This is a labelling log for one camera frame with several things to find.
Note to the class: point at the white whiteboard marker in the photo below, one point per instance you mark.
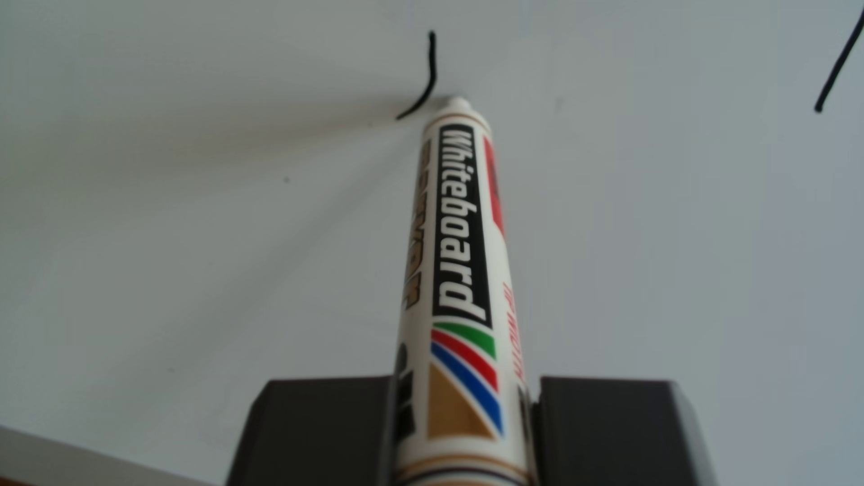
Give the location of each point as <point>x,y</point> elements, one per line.
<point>462,270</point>

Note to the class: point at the whiteboard with silver frame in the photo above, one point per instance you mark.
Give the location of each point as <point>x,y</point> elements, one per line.
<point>169,270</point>

